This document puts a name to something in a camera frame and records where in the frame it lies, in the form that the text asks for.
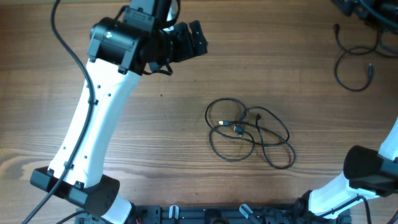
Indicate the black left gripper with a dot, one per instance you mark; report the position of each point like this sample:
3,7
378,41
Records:
182,32

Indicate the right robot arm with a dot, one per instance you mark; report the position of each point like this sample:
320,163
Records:
367,174

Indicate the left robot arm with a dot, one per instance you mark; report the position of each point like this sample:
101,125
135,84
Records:
144,38

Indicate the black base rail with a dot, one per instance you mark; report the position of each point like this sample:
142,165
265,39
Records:
231,215

